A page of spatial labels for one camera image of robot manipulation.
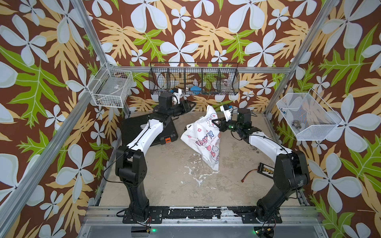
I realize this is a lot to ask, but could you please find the white wire basket left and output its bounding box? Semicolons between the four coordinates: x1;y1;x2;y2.
88;63;134;109

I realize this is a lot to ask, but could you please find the black wire basket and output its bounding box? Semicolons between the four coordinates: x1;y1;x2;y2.
148;62;240;96

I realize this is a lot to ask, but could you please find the red black cable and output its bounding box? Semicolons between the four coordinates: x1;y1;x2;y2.
240;169;259;182

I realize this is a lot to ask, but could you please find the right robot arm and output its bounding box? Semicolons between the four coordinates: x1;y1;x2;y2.
212;105;311;223

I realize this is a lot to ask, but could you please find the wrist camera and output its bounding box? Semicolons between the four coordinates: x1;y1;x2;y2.
171;88;183;105
220;104;233;122

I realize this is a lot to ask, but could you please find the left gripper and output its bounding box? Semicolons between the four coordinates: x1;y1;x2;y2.
166;100;194;119

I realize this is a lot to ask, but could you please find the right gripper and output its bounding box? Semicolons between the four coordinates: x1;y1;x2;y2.
212;116;244;133

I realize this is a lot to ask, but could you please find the blue object in basket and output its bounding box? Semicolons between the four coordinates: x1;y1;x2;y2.
190;86;202;95

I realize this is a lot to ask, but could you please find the white cartoon print pouch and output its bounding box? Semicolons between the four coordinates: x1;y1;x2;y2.
181;105;221;171

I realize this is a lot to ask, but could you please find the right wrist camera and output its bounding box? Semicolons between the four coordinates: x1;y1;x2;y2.
220;104;233;122

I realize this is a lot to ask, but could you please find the white mesh basket right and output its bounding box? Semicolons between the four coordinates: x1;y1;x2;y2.
276;89;343;141

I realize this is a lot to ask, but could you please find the black plastic tool case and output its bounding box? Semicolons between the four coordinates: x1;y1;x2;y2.
121;114;178;146

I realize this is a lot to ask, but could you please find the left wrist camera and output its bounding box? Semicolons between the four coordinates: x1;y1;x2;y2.
171;88;183;105

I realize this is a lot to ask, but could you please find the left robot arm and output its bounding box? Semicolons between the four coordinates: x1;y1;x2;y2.
115;91;196;225

